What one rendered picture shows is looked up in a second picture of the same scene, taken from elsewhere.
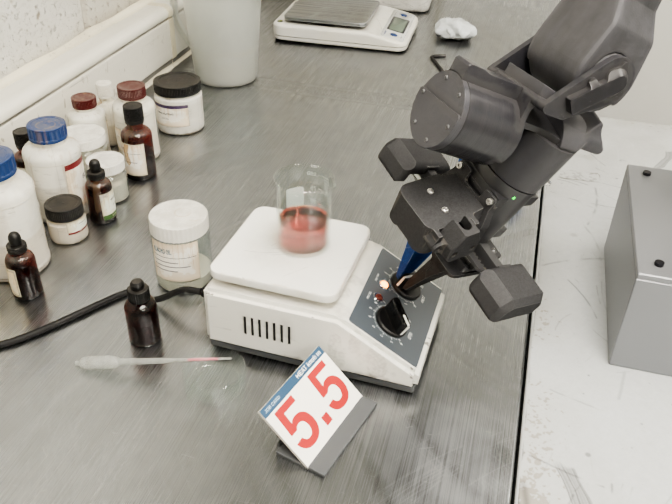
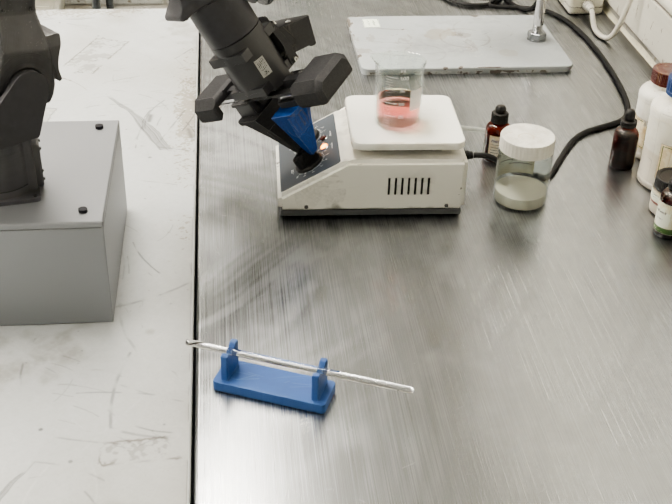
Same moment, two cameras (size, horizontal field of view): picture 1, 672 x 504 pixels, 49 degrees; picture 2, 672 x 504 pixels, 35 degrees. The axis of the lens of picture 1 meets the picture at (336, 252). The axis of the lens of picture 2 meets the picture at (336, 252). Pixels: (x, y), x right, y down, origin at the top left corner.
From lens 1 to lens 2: 158 cm
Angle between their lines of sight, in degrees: 110
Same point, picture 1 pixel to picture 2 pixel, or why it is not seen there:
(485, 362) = (230, 191)
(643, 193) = (93, 187)
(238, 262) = (432, 101)
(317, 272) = (369, 106)
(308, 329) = not seen: hidden behind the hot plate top
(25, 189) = (655, 106)
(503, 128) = not seen: outside the picture
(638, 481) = not seen: hidden behind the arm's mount
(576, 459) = (157, 153)
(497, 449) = (211, 149)
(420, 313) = (289, 164)
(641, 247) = (110, 137)
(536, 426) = (185, 164)
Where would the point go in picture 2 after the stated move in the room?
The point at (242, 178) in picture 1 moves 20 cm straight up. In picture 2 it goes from (599, 317) to (638, 126)
